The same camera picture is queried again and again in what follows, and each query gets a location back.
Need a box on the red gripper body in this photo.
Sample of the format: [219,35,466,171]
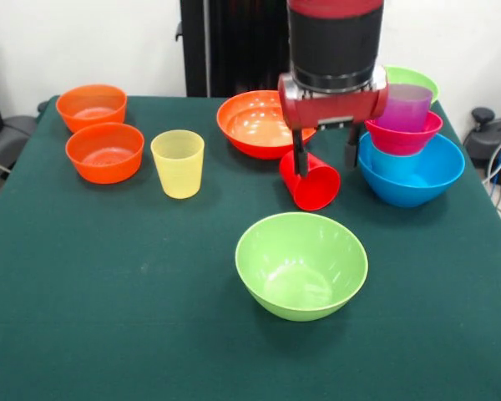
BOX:
[276,65,391,135]

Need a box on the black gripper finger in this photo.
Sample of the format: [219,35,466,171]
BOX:
[291,128,311,179]
[343,124,364,170]

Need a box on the red cup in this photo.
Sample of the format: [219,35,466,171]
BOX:
[279,150,342,212]

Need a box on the pink bowl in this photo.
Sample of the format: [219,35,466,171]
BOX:
[364,109,444,157]

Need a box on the large orange bowl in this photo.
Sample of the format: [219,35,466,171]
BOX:
[215,89,318,160]

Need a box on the purple cup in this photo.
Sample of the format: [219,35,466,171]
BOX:
[377,83,434,134]

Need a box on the green bowl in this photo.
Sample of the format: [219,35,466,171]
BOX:
[235,211,369,322]
[382,65,441,105]

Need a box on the small orange bowl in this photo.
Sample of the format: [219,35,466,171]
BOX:
[64,122,145,185]
[55,84,129,135]

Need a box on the blue bowl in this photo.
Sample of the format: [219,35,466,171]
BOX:
[357,131,466,209]

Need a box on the yellow cup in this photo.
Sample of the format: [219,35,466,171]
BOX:
[149,129,205,200]

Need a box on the dark green table cloth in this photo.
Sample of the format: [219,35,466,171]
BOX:
[0,94,501,401]

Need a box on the gray chair base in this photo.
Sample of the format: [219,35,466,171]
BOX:
[0,114,38,172]

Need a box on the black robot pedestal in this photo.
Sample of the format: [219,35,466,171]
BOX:
[175,0,293,99]

